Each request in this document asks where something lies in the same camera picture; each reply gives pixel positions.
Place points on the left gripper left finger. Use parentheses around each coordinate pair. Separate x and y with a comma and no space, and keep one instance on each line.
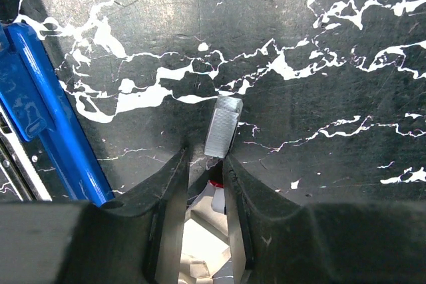
(134,238)

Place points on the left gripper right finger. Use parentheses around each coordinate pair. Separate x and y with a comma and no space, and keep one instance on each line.
(274,240)

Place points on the red staple box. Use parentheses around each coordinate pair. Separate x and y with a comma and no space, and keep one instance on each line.
(205,244)

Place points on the staple strip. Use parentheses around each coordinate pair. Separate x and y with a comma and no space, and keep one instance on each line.
(223,125)

